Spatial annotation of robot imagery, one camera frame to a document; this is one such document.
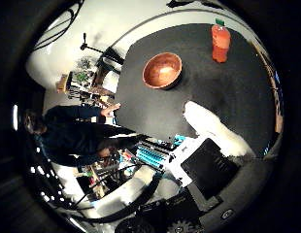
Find black table mat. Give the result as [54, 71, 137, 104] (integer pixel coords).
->
[115, 22, 277, 156]

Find black camera tripod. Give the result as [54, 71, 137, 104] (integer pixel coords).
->
[80, 32, 125, 65]

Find round wooden bowl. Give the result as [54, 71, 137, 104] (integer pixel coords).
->
[142, 51, 184, 90]

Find orange drink bottle green cap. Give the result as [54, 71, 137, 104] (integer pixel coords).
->
[211, 17, 232, 64]

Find teal parts rack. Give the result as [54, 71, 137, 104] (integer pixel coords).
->
[135, 144, 170, 172]

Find cluttered workbench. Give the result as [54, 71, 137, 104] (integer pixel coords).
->
[75, 149, 143, 200]

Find cluttered equipment desk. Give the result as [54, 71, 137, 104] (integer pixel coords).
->
[56, 56, 117, 106]

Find person in dark clothes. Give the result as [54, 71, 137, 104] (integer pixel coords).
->
[22, 102, 149, 168]

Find black hanging cables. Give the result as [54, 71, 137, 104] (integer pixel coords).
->
[33, 0, 85, 51]

